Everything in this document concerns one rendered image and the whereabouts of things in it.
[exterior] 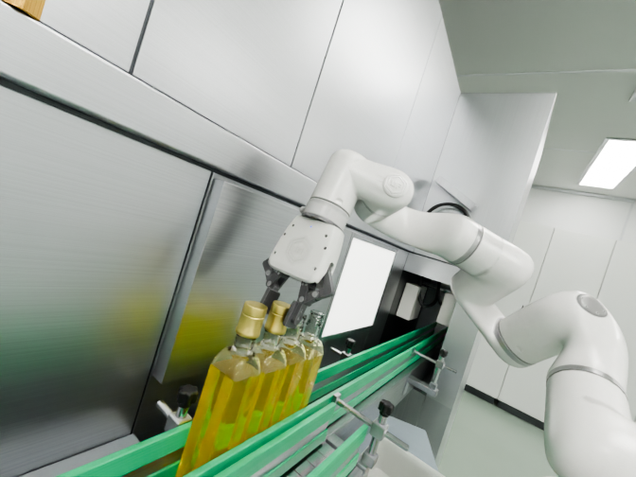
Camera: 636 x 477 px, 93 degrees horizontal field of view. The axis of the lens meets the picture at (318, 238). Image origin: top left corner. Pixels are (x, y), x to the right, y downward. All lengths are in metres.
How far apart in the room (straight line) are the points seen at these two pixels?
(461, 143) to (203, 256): 1.34
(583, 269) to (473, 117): 2.91
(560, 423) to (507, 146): 1.24
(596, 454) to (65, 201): 0.64
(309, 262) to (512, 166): 1.22
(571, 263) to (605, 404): 3.76
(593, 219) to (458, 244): 4.30
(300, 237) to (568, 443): 0.41
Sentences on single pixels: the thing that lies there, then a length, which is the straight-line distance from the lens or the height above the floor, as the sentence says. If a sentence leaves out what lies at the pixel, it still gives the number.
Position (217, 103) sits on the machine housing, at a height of 1.43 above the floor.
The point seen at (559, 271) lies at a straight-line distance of 4.24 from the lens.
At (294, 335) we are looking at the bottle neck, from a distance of 0.54.
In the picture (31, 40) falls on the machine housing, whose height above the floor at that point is 1.38.
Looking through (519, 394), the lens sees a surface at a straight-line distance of 4.34.
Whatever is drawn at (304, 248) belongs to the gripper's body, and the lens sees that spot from 0.47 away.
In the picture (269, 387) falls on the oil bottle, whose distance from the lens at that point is 0.52.
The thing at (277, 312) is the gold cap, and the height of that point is 1.15.
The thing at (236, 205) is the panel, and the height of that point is 1.29.
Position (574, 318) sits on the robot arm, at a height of 1.28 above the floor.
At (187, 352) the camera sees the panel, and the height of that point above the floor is 1.03.
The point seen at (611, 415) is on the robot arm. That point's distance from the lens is 0.52.
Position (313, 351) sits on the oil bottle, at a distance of 0.58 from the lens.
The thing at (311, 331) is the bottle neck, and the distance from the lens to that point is 0.58.
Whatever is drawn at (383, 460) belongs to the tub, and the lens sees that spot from 0.95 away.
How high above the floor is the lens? 1.29
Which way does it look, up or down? 1 degrees down
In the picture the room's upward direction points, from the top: 18 degrees clockwise
